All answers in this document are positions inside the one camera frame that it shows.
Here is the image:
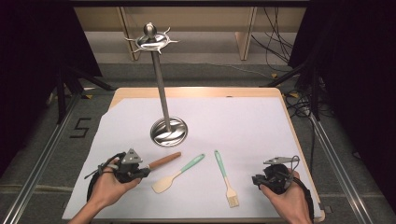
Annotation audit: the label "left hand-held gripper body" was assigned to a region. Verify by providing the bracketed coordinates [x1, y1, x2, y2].
[115, 148, 144, 184]

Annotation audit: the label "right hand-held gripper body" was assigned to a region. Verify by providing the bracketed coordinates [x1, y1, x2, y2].
[262, 156, 293, 195]

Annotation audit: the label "aluminium floor rail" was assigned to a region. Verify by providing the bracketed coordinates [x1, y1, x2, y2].
[0, 92, 82, 224]
[307, 111, 375, 224]

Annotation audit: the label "green handle cream spatula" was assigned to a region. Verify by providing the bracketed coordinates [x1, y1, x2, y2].
[151, 153, 206, 194]

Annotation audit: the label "person's right hand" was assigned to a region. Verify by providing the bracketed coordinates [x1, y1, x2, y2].
[260, 169, 312, 224]

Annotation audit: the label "wooden handle wire whisk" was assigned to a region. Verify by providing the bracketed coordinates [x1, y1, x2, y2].
[148, 151, 182, 171]

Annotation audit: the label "black metal stand legs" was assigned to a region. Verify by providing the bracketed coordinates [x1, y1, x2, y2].
[261, 59, 322, 121]
[55, 63, 117, 125]

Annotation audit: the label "white table sheet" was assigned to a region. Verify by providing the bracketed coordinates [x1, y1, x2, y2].
[62, 96, 323, 220]

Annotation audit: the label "black curtain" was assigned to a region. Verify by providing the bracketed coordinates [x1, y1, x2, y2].
[288, 0, 396, 206]
[0, 0, 104, 176]

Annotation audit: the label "tangled cables beside table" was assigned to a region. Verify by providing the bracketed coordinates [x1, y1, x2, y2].
[283, 89, 332, 119]

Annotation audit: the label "metal utensil rack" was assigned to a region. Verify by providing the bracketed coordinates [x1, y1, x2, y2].
[124, 21, 190, 147]

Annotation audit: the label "light wooden furniture frame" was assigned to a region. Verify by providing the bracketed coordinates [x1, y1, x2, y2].
[74, 6, 307, 62]

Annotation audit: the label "black floor cable bundle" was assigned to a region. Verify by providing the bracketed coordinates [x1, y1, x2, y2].
[250, 7, 301, 73]

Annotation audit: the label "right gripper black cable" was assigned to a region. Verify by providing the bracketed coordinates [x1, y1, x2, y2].
[289, 155, 316, 223]

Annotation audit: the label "person's left hand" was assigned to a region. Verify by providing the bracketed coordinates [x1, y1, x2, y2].
[88, 157, 143, 207]

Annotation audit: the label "green handle pastry brush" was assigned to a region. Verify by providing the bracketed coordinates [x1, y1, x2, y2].
[213, 149, 240, 209]

